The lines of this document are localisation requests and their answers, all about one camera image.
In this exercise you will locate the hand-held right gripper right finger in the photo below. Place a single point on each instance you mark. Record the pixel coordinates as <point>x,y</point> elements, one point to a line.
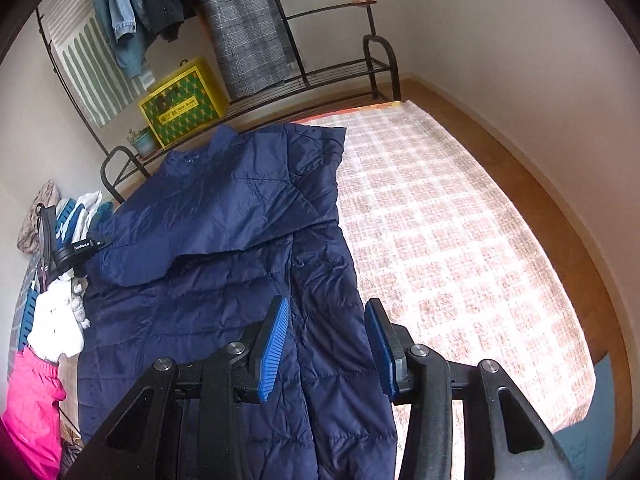
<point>381,355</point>

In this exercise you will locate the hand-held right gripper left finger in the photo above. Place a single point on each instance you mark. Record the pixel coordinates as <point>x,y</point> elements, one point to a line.
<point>272,355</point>

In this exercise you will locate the navy puffer jacket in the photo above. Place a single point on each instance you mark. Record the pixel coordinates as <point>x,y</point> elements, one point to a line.
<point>225,210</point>

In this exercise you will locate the person's left forearm pink sleeve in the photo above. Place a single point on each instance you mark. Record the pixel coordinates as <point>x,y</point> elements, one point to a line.
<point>30,410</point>

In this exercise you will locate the pile of folded clothes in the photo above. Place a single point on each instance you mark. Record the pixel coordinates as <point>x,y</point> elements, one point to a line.
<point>80,215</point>

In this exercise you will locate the black metal clothes rack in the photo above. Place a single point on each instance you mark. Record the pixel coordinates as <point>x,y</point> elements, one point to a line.
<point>345,70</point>

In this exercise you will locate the person's left hand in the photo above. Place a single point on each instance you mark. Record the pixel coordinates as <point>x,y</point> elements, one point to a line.
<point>55,320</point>

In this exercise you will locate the floral patterned cloth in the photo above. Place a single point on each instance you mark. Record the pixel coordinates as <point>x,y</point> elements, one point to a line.
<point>37,210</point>

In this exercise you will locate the blue striped cloth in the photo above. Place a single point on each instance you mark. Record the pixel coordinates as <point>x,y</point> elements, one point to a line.
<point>27,310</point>

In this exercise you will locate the checked pink white blanket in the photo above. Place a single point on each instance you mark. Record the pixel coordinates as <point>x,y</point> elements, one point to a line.
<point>450,240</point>

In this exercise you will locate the small potted plant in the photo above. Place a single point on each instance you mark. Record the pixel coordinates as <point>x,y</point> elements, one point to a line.
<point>145,144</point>

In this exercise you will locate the green white striped cloth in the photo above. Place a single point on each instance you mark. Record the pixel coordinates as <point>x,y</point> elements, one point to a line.
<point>85,70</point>

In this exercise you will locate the yellow green patterned box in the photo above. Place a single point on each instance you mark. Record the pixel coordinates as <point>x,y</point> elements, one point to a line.
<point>185,105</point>

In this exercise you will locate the teal hanging garment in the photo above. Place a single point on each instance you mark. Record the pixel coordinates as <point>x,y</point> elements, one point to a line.
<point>131,60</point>

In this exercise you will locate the blue floor mat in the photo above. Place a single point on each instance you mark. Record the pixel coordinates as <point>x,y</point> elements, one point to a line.
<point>600,410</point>

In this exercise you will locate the blue denim jacket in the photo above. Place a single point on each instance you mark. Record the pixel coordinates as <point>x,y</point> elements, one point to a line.
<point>122,10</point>

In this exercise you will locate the dark hanging jacket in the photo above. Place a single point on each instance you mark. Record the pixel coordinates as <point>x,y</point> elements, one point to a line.
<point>160,0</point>

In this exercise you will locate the grey plaid coat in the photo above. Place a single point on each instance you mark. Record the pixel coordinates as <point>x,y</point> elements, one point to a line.
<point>245,35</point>

